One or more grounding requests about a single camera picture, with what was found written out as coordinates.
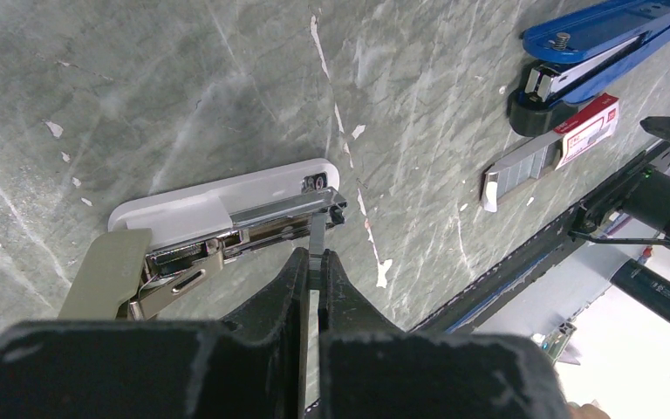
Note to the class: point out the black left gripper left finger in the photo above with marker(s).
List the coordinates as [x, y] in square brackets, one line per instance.
[249, 364]

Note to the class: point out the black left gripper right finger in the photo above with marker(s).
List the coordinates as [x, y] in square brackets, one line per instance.
[370, 368]

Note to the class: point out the red white staples box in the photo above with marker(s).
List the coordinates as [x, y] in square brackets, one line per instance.
[548, 152]

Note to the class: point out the blue black stapler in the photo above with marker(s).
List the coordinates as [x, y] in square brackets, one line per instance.
[578, 55]

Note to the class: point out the small beige white stapler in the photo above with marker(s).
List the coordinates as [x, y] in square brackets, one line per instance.
[158, 248]

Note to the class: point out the grey staple strip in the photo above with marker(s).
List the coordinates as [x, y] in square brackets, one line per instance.
[316, 248]

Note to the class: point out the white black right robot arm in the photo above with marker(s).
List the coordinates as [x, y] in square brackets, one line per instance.
[643, 193]

